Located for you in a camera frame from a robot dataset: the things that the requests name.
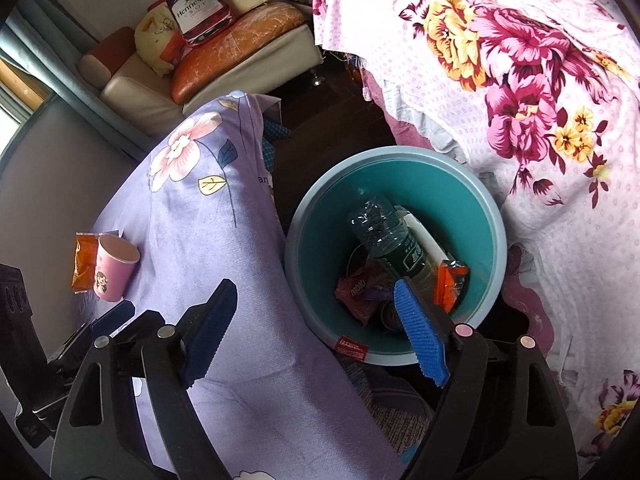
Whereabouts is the teal curtain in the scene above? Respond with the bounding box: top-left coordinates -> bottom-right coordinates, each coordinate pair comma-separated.
0,0 -> 146,161

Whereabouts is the pink paper cup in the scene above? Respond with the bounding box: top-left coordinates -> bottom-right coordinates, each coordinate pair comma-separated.
93,234 -> 141,303

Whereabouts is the blue checkered cloth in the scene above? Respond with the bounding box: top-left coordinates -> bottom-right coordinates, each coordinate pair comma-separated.
262,120 -> 293,171

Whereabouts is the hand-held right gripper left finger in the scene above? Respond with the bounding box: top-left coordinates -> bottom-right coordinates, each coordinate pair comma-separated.
50,278 -> 238,480

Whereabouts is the clear bottle with green label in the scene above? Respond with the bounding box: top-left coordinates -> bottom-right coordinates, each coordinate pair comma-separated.
347,195 -> 441,306

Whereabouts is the orange red snack packet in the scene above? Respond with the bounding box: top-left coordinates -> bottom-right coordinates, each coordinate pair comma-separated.
432,259 -> 471,311

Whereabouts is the orange snack bag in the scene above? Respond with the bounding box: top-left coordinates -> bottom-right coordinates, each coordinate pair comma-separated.
71,232 -> 102,293

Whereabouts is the maroon snack wrapper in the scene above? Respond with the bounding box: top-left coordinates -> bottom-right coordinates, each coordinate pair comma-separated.
335,255 -> 396,326

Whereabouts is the wooden frame window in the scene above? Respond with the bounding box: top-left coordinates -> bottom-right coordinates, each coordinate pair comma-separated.
0,57 -> 51,156

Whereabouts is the orange seat cushion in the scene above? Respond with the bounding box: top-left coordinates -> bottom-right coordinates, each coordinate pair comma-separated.
171,2 -> 308,103

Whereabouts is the white plastic bottle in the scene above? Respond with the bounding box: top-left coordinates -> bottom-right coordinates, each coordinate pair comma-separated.
395,207 -> 448,266

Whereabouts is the purple floral blanket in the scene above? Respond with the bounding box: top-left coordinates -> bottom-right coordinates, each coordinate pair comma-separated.
90,91 -> 411,480

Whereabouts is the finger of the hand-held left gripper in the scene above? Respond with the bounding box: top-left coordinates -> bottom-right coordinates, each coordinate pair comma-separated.
91,300 -> 136,337

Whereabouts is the teal plastic bin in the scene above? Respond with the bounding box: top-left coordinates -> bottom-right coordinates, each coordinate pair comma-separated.
284,146 -> 508,366

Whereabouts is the pink floral bedsheet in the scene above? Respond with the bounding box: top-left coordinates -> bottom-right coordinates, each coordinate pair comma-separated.
312,0 -> 640,476

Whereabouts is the cream leather sofa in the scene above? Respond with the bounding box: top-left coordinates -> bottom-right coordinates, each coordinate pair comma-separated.
77,0 -> 323,136

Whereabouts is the yellow cartoon pillow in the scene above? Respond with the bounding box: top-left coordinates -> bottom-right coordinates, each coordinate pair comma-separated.
134,6 -> 186,78

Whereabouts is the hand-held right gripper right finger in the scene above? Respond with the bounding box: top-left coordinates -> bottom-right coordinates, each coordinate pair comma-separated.
393,280 -> 581,480

